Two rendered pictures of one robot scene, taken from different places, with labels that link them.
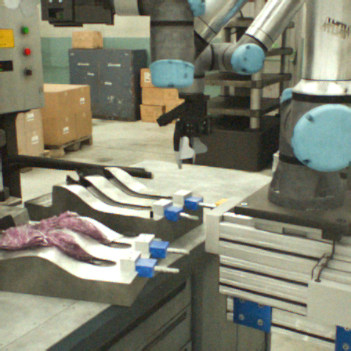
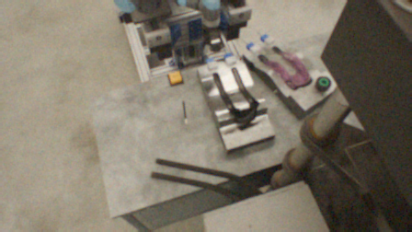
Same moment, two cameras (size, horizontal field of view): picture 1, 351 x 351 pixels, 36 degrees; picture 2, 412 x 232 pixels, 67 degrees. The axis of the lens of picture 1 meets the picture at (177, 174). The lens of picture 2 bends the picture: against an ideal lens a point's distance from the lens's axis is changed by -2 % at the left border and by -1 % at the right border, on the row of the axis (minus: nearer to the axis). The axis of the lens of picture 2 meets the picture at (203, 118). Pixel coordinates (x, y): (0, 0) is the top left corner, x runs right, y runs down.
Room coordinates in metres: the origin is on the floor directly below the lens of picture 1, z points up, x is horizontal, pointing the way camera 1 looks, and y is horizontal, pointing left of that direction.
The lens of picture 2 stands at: (2.31, 0.66, 2.33)
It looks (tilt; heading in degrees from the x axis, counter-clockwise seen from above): 63 degrees down; 223
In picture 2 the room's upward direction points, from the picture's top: 2 degrees counter-clockwise
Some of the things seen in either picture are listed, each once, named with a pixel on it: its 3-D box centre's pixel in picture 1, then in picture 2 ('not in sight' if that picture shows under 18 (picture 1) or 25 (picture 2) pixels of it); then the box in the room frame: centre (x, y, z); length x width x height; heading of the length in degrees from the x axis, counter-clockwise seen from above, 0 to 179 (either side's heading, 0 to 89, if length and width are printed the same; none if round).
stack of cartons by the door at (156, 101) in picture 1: (168, 95); not in sight; (8.35, 0.14, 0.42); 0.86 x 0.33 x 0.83; 64
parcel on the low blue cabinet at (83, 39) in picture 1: (87, 39); not in sight; (8.89, 1.45, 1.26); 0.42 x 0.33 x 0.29; 64
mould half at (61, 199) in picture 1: (112, 200); (234, 100); (1.57, 0.20, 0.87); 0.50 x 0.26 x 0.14; 59
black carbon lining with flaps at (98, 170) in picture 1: (113, 186); (235, 92); (1.55, 0.19, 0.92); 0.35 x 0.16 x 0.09; 59
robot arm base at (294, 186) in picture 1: (306, 175); not in sight; (1.05, -0.26, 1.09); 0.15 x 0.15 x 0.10
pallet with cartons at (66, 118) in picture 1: (32, 117); not in sight; (6.43, 1.76, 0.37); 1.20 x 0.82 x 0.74; 72
